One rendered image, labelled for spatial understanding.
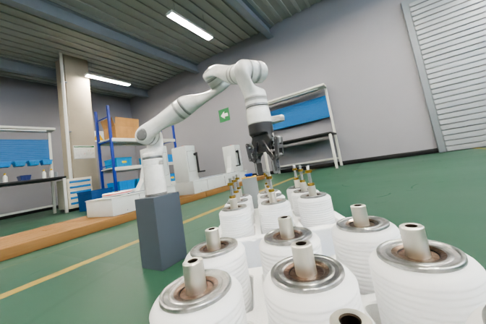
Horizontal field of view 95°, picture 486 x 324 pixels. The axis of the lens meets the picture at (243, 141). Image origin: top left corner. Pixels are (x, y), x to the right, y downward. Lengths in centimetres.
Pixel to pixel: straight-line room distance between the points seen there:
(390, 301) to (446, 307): 4
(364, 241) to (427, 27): 570
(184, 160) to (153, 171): 234
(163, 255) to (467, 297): 97
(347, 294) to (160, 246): 90
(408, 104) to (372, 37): 165
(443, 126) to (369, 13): 280
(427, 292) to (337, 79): 565
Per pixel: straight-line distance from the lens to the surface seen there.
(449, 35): 596
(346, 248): 39
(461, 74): 576
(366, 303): 38
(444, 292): 28
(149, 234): 111
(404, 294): 29
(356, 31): 614
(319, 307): 24
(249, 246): 64
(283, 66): 634
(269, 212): 65
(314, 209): 67
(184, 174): 344
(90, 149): 717
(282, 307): 25
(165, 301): 28
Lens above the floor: 37
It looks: 6 degrees up
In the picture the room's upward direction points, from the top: 9 degrees counter-clockwise
